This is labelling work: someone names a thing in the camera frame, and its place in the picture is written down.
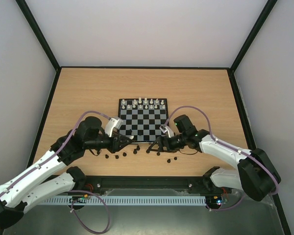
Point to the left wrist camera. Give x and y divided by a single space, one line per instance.
113 123

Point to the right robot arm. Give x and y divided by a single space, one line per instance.
253 171

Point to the grey slotted cable duct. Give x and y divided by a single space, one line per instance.
65 200

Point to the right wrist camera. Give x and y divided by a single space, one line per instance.
166 130

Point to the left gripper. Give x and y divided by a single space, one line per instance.
115 147

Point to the black white chessboard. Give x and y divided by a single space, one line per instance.
146 120

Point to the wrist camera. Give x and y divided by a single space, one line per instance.
113 123
166 130

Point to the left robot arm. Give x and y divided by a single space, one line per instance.
52 173

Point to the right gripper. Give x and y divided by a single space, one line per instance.
163 143

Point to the black aluminium frame rail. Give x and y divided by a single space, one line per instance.
208 184

